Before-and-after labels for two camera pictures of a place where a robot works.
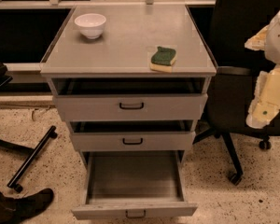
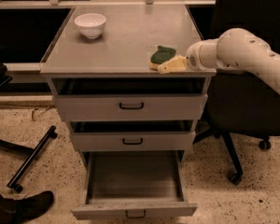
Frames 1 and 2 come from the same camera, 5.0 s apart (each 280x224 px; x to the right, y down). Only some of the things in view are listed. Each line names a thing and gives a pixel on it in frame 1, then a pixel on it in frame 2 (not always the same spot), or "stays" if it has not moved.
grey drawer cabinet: x=121 y=114 stays
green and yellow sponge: x=162 y=60 stays
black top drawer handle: x=131 y=107 stays
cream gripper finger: x=272 y=92 → x=202 y=55
